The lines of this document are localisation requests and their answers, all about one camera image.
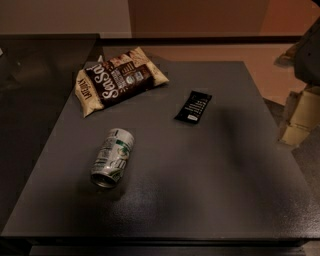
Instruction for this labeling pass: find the silver green 7up can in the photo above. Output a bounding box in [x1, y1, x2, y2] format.
[91, 128, 134, 188]

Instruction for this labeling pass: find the brown cream chip bag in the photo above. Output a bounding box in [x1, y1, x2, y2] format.
[75, 47, 169, 117]

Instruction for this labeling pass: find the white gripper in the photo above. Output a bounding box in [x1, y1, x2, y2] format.
[274, 17, 320, 146]

